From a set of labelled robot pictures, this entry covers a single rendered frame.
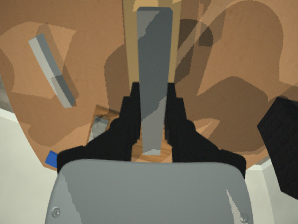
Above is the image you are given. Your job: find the grey square stick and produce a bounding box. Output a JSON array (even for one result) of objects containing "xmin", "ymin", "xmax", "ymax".
[
  {"xmin": 28, "ymin": 33, "xmax": 76, "ymax": 108},
  {"xmin": 136, "ymin": 7, "xmax": 173, "ymax": 155}
]

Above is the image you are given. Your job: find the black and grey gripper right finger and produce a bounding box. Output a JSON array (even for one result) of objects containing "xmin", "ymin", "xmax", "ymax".
[{"xmin": 164, "ymin": 83, "xmax": 246, "ymax": 179}]

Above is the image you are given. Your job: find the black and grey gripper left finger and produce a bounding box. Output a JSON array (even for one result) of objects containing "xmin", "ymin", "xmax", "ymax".
[{"xmin": 57, "ymin": 82, "xmax": 141, "ymax": 176}]

